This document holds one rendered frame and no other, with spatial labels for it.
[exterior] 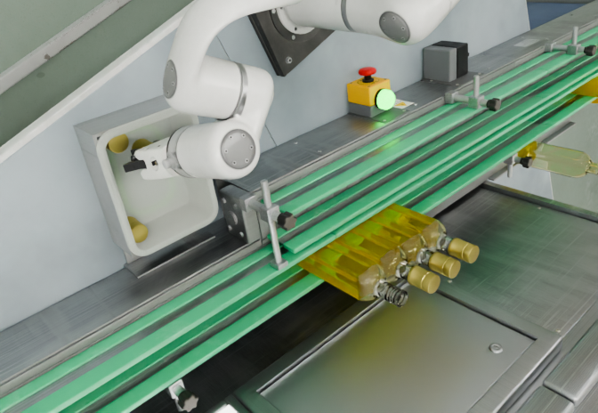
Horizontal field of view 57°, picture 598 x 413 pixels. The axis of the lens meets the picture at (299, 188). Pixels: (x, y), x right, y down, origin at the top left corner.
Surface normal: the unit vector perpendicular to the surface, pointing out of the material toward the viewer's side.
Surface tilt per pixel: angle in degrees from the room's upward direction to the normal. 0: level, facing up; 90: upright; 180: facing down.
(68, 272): 0
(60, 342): 90
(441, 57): 90
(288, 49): 2
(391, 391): 90
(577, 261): 90
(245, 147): 15
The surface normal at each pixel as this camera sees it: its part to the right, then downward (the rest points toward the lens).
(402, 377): -0.14, -0.88
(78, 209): 0.65, 0.27
